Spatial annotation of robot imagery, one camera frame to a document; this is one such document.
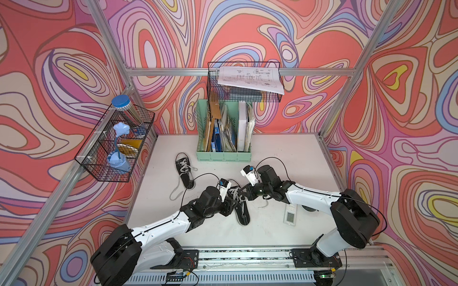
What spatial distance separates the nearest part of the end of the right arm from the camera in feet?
2.14

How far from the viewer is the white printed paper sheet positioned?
0.77m

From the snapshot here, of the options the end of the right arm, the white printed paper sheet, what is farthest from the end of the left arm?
the white printed paper sheet

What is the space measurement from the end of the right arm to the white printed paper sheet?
1.15 ft

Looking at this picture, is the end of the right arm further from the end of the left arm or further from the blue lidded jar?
the blue lidded jar

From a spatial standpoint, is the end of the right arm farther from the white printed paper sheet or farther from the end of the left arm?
the white printed paper sheet
